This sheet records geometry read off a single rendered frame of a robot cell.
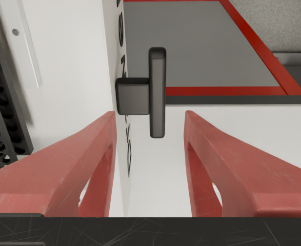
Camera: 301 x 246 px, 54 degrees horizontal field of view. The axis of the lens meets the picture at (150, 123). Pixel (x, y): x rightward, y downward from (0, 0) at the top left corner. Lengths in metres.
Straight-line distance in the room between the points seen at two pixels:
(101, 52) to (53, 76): 0.13
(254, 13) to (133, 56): 0.69
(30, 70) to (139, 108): 0.12
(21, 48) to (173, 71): 0.29
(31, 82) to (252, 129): 0.29
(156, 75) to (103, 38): 0.05
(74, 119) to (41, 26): 0.10
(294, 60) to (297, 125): 0.85
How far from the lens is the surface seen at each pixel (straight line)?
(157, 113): 0.22
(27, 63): 0.29
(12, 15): 0.28
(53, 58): 0.30
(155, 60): 0.20
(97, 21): 0.18
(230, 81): 0.50
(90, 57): 0.18
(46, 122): 0.34
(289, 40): 1.27
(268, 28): 1.22
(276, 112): 0.43
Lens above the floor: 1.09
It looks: 55 degrees down
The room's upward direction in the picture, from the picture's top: 178 degrees counter-clockwise
